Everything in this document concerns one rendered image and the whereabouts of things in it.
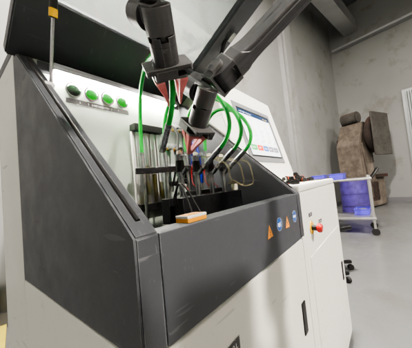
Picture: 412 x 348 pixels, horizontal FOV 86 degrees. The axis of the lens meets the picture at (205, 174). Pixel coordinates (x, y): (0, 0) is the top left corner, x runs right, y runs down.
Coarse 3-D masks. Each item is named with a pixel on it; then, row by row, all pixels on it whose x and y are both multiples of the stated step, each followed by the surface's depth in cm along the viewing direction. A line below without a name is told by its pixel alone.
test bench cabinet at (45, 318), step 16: (304, 240) 81; (304, 256) 80; (32, 288) 59; (32, 304) 59; (48, 304) 51; (32, 320) 59; (48, 320) 51; (64, 320) 45; (80, 320) 40; (32, 336) 60; (48, 336) 51; (64, 336) 45; (80, 336) 40; (96, 336) 36
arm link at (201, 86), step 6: (198, 84) 59; (204, 84) 60; (198, 90) 58; (204, 90) 57; (210, 90) 58; (216, 90) 59; (198, 96) 59; (204, 96) 58; (210, 96) 58; (216, 96) 60; (198, 102) 59; (204, 102) 59; (210, 102) 59; (204, 108) 60; (210, 108) 60
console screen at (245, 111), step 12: (240, 108) 122; (252, 120) 129; (264, 120) 145; (264, 132) 137; (252, 144) 117; (264, 144) 130; (276, 144) 145; (252, 156) 112; (264, 156) 124; (276, 156) 137
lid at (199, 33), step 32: (32, 0) 59; (64, 0) 63; (96, 0) 67; (192, 0) 80; (224, 0) 86; (256, 0) 90; (32, 32) 64; (64, 32) 68; (96, 32) 72; (128, 32) 79; (192, 32) 91; (224, 32) 96; (64, 64) 76; (96, 64) 81; (128, 64) 87
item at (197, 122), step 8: (192, 112) 61; (200, 112) 60; (208, 112) 61; (184, 120) 64; (192, 120) 62; (200, 120) 61; (208, 120) 63; (192, 128) 62; (200, 128) 63; (208, 128) 64; (200, 136) 61
